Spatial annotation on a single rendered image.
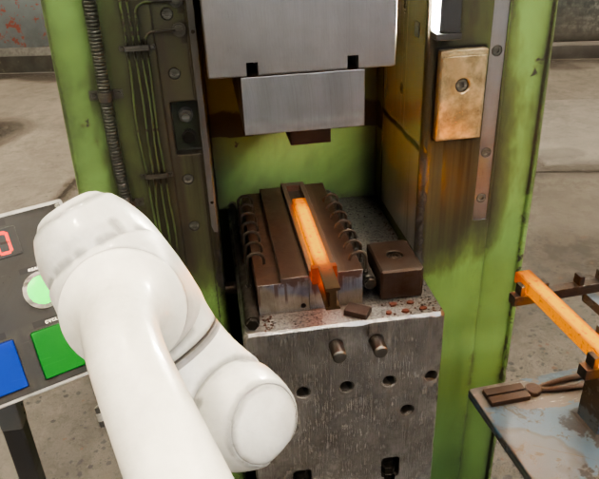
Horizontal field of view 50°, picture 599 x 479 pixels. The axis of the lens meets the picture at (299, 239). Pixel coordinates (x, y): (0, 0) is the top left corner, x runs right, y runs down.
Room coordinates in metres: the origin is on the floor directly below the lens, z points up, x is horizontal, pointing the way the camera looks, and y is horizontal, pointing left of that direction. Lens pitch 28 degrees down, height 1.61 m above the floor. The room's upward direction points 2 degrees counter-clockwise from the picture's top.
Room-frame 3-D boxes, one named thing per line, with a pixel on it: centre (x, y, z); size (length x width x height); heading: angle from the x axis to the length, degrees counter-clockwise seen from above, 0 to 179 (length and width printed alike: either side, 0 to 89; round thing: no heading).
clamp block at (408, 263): (1.10, -0.19, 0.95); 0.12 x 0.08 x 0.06; 7
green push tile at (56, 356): (0.81, 0.38, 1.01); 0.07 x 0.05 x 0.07; 122
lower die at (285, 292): (1.22, 0.01, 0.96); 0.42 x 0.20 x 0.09; 7
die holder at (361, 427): (1.24, -0.04, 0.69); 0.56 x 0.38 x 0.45; 7
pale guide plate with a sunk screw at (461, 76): (1.19, -0.31, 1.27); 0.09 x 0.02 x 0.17; 97
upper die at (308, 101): (1.22, 0.01, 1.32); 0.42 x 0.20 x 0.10; 7
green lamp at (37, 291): (0.85, 0.40, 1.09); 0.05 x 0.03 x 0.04; 97
